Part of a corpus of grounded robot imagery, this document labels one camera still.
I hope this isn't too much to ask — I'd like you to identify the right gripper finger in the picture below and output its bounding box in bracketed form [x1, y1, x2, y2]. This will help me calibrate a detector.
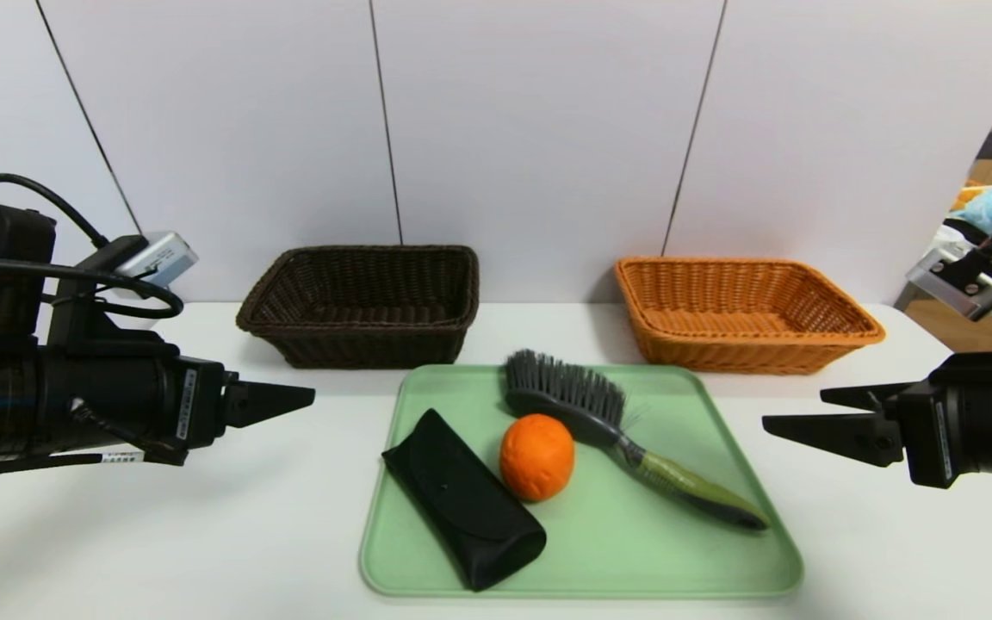
[819, 381, 916, 412]
[761, 412, 905, 468]

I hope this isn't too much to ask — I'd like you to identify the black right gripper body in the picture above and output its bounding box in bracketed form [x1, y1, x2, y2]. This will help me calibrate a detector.
[896, 379, 992, 490]

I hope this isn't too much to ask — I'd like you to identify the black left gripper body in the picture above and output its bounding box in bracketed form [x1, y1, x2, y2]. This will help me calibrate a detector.
[36, 343, 226, 467]

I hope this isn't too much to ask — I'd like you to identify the orange fruit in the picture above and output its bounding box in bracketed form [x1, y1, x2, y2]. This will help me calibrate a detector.
[499, 412, 576, 502]

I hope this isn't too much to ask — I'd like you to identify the grey brush with green handle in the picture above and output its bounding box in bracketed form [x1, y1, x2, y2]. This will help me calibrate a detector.
[505, 349, 769, 530]

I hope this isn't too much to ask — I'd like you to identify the dark brown wicker basket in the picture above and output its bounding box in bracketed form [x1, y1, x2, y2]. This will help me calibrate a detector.
[236, 245, 481, 370]

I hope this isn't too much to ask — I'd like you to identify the orange wicker basket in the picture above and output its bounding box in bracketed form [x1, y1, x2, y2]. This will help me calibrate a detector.
[614, 257, 886, 375]

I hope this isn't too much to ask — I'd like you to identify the white side table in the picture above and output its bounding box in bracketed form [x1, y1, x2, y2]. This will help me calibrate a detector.
[914, 226, 992, 298]

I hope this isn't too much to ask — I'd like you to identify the black glasses case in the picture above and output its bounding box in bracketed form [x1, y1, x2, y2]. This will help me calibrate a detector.
[382, 408, 548, 592]

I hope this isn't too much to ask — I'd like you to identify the light green plastic tray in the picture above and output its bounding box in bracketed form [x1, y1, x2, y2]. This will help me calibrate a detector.
[359, 364, 804, 598]

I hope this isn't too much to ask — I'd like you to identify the thin black cable white tag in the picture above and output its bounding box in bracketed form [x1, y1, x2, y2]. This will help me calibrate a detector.
[0, 400, 191, 477]

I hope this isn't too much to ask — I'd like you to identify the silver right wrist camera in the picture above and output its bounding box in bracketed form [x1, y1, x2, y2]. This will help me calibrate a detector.
[907, 248, 992, 388]

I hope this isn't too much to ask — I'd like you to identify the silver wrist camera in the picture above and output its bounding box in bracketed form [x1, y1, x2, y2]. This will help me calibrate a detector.
[48, 231, 200, 358]
[907, 248, 992, 388]

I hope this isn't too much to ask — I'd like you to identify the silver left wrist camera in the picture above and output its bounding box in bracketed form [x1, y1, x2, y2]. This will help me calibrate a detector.
[48, 231, 200, 358]

